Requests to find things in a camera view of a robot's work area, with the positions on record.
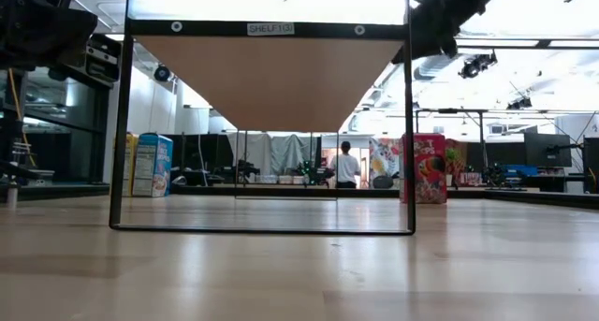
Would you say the yellow cable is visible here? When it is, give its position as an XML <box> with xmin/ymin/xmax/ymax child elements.
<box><xmin>7</xmin><ymin>67</ymin><xmax>37</xmax><ymax>168</ymax></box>

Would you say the red Froot Loops cereal box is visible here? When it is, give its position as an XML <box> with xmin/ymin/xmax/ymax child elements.
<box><xmin>400</xmin><ymin>132</ymin><xmax>448</xmax><ymax>205</ymax></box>

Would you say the grey white curtain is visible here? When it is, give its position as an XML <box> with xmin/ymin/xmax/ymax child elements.
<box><xmin>226</xmin><ymin>132</ymin><xmax>320</xmax><ymax>177</ymax></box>

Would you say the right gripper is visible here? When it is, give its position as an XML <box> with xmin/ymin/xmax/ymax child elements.
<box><xmin>391</xmin><ymin>0</ymin><xmax>469</xmax><ymax>66</ymax></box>

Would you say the black frame wooden shelf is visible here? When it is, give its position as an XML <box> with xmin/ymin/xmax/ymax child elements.
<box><xmin>108</xmin><ymin>0</ymin><xmax>417</xmax><ymax>237</ymax></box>

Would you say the yellow Corn Pops cereal box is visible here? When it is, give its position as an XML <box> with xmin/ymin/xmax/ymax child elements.
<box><xmin>122</xmin><ymin>132</ymin><xmax>140</xmax><ymax>198</ymax></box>

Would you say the dark glass partition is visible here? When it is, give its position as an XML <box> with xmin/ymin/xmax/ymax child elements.
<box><xmin>22</xmin><ymin>67</ymin><xmax>114</xmax><ymax>187</ymax></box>

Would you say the black ceiling light fixture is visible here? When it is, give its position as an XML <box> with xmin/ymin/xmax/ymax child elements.
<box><xmin>457</xmin><ymin>51</ymin><xmax>499</xmax><ymax>80</ymax></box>
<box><xmin>506</xmin><ymin>95</ymin><xmax>534</xmax><ymax>111</ymax></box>

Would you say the black partition panel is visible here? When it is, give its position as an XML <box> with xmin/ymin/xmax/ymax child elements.
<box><xmin>166</xmin><ymin>133</ymin><xmax>235</xmax><ymax>186</ymax></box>

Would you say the grey container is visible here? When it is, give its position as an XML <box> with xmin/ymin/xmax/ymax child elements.
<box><xmin>18</xmin><ymin>168</ymin><xmax>55</xmax><ymax>187</ymax></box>

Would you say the green plant in white pot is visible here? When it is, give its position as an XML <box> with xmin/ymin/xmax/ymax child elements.
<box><xmin>445</xmin><ymin>147</ymin><xmax>462</xmax><ymax>187</ymax></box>

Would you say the floral patterned cloth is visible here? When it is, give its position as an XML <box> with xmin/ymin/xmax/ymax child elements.
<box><xmin>368</xmin><ymin>137</ymin><xmax>404</xmax><ymax>190</ymax></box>

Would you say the blue Rice Krispies cereal box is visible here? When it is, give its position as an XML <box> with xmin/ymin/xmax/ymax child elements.
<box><xmin>132</xmin><ymin>132</ymin><xmax>175</xmax><ymax>198</ymax></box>

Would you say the black metal gantry frame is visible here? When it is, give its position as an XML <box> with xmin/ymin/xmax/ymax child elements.
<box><xmin>414</xmin><ymin>108</ymin><xmax>490</xmax><ymax>187</ymax></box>

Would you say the black computer monitor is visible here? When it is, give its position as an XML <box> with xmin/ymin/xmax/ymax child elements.
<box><xmin>523</xmin><ymin>132</ymin><xmax>573</xmax><ymax>168</ymax></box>

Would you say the blue bin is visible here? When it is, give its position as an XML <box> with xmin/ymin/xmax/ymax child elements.
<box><xmin>499</xmin><ymin>164</ymin><xmax>539</xmax><ymax>178</ymax></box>

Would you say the white cylinder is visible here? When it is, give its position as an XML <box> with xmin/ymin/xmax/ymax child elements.
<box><xmin>5</xmin><ymin>180</ymin><xmax>20</xmax><ymax>208</ymax></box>

